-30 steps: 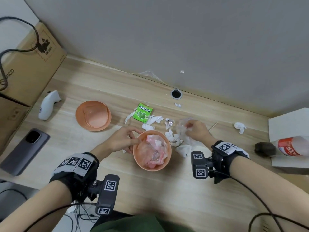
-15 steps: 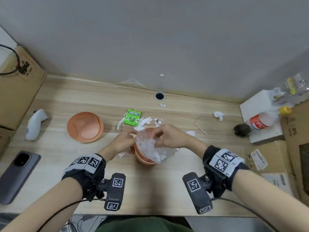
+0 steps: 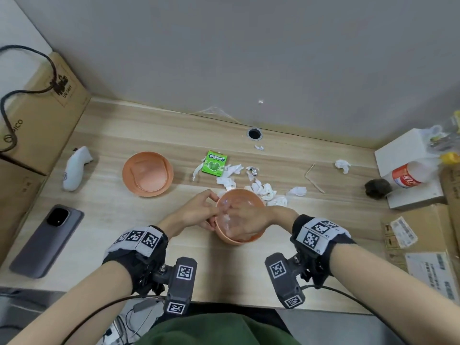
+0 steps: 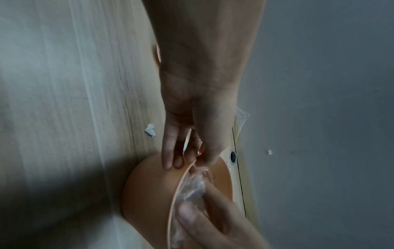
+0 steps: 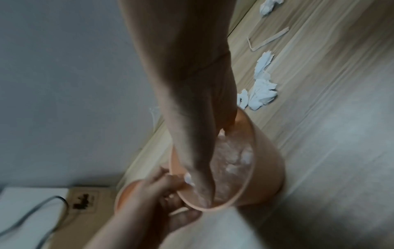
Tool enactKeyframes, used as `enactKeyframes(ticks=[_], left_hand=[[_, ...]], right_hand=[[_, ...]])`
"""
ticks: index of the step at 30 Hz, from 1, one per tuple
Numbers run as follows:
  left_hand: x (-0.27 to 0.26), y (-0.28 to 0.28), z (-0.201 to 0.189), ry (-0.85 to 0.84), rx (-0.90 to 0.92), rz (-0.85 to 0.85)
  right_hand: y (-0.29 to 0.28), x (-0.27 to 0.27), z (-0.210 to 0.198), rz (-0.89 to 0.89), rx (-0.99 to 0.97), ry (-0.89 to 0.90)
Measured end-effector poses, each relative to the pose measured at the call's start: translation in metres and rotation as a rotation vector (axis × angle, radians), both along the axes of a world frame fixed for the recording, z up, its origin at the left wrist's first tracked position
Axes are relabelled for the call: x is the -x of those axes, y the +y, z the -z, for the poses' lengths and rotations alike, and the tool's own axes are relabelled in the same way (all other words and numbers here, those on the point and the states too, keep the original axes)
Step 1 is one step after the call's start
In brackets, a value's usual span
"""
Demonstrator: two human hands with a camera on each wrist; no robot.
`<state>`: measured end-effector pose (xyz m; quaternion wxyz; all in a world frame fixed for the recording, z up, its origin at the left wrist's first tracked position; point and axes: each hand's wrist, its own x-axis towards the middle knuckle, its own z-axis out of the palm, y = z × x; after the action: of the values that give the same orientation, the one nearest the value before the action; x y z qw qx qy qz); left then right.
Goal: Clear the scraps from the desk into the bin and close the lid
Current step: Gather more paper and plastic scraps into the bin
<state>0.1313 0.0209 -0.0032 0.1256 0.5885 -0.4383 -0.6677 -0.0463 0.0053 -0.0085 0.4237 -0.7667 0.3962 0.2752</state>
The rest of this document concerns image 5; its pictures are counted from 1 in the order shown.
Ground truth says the person's right hand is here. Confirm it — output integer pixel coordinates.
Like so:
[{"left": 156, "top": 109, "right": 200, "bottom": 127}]
[{"left": 153, "top": 52, "right": 238, "bottom": 208}]

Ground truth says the person's left hand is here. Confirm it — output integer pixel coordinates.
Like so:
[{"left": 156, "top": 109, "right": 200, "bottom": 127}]
[{"left": 117, "top": 167, "right": 202, "bottom": 241}]

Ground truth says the orange plastic lid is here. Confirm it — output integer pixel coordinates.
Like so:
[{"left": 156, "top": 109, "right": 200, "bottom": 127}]
[{"left": 113, "top": 179, "right": 145, "bottom": 215}]

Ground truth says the clear plastic bag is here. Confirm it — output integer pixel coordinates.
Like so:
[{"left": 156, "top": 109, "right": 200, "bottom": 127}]
[{"left": 212, "top": 131, "right": 256, "bottom": 206}]

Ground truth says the pink desktop trash bin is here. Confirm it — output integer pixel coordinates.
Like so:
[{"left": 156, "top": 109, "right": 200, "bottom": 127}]
[{"left": 169, "top": 107, "right": 286, "bottom": 212}]

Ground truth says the thin wooden stick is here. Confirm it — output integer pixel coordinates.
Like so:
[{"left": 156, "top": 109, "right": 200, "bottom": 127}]
[{"left": 247, "top": 26, "right": 290, "bottom": 52}]

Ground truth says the person's right forearm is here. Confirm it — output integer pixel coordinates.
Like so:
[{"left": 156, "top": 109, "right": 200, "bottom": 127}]
[{"left": 118, "top": 0, "right": 256, "bottom": 98}]

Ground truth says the person's left forearm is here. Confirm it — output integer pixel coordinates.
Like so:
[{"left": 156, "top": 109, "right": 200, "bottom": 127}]
[{"left": 81, "top": 209, "right": 169, "bottom": 249}]

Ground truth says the cardboard box with black print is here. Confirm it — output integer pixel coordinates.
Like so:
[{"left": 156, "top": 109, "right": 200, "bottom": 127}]
[{"left": 50, "top": 185, "right": 121, "bottom": 249}]

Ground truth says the large white box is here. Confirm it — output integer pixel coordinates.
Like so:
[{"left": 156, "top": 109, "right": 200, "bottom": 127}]
[{"left": 0, "top": 186, "right": 73, "bottom": 249}]

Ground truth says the thick black cable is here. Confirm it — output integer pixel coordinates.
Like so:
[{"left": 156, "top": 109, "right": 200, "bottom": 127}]
[{"left": 9, "top": 195, "right": 70, "bottom": 249}]

